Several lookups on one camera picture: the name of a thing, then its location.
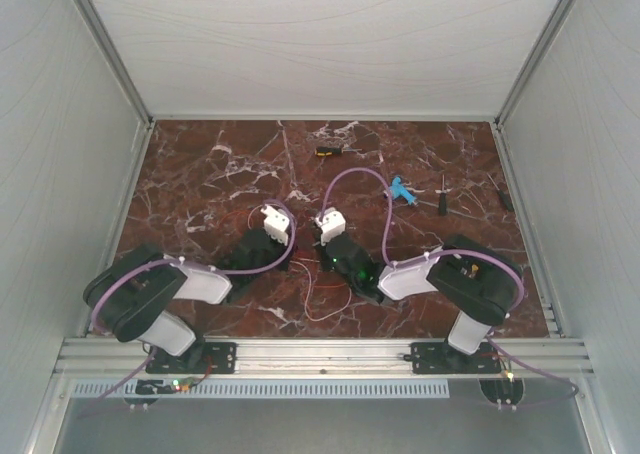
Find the yellow black screwdriver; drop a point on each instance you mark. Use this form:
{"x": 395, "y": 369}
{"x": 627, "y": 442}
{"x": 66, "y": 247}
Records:
{"x": 326, "y": 151}

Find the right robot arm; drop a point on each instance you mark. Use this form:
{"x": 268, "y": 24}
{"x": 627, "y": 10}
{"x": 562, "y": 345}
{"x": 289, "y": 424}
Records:
{"x": 484, "y": 286}

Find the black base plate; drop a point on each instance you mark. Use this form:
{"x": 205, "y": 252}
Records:
{"x": 431, "y": 358}
{"x": 218, "y": 358}

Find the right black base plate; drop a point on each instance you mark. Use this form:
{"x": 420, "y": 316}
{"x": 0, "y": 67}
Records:
{"x": 431, "y": 358}

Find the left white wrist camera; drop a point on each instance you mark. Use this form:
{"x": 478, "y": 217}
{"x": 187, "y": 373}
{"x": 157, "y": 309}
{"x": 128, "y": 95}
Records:
{"x": 278, "y": 223}

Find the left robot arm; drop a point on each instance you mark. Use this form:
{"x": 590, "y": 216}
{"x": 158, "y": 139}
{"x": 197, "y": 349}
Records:
{"x": 131, "y": 298}

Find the black screwdriver far right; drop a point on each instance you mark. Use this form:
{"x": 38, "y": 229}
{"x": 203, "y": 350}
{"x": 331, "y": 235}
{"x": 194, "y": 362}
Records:
{"x": 503, "y": 196}

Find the black handle screwdriver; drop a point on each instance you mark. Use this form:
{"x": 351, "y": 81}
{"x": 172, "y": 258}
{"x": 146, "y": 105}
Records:
{"x": 443, "y": 192}

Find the slotted grey cable duct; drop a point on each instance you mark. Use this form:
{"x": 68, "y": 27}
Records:
{"x": 287, "y": 389}

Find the aluminium front rail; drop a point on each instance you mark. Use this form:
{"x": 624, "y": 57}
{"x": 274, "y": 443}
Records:
{"x": 299, "y": 358}

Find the blue plastic tool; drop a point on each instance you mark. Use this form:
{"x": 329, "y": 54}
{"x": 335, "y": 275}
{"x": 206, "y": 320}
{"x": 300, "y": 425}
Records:
{"x": 398, "y": 190}

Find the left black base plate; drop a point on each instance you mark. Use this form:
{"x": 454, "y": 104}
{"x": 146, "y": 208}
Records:
{"x": 218, "y": 358}

